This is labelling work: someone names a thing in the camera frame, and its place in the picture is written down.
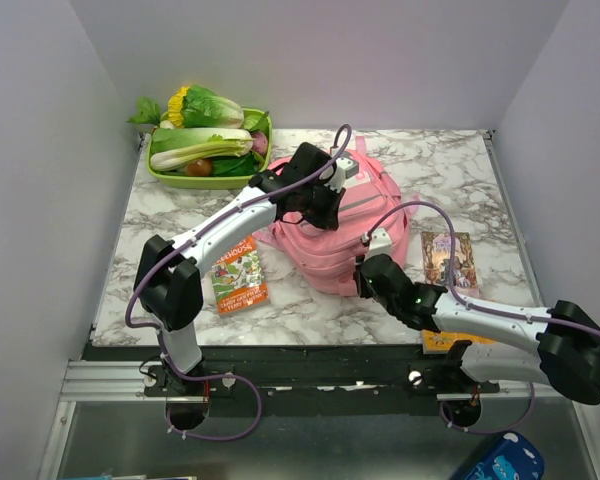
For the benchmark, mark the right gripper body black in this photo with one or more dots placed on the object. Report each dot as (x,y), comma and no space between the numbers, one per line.
(366,290)

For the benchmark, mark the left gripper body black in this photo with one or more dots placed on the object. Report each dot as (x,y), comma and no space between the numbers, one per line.
(318,203)

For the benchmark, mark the pink student backpack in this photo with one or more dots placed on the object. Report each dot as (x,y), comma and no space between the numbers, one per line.
(326,259)

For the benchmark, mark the illustrated picture book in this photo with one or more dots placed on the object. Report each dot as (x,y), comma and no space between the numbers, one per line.
(440,265)

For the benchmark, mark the orange treehouse book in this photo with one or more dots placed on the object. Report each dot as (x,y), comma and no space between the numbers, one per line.
(238,279)

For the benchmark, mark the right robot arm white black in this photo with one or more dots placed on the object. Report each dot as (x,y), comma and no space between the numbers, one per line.
(558,346)

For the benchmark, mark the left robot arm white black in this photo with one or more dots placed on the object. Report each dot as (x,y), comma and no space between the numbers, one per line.
(168,280)

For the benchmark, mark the purple toy vegetable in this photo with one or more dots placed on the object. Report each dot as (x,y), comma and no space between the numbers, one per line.
(260,143)

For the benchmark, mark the orange yellow booklet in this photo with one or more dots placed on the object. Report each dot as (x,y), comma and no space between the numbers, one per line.
(441,342)

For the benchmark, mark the brown toy mushroom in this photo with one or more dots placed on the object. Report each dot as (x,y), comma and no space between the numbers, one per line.
(199,168)

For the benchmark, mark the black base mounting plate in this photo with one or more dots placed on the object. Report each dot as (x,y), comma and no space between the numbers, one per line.
(399,366)

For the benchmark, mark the green plastic tray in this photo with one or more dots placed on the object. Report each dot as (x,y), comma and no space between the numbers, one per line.
(228,172)

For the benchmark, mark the upper toy cabbage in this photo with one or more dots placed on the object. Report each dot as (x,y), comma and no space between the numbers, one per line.
(202,107)

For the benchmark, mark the yellow artificial flower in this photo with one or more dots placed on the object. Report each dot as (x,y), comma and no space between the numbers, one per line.
(175,105)

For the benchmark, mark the green artificial leaf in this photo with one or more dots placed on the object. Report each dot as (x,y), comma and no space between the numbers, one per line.
(148,112)

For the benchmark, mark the blue pencil case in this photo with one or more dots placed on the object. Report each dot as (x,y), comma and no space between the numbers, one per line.
(504,456)

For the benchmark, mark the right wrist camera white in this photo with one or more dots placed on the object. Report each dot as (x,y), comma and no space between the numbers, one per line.
(377,242)

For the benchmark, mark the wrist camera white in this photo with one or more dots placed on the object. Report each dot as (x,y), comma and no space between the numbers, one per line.
(377,242)
(345,168)

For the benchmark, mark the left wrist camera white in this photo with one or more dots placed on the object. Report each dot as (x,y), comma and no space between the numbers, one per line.
(345,168)

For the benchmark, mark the aluminium rail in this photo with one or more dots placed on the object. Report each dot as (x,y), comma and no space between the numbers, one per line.
(122,381)

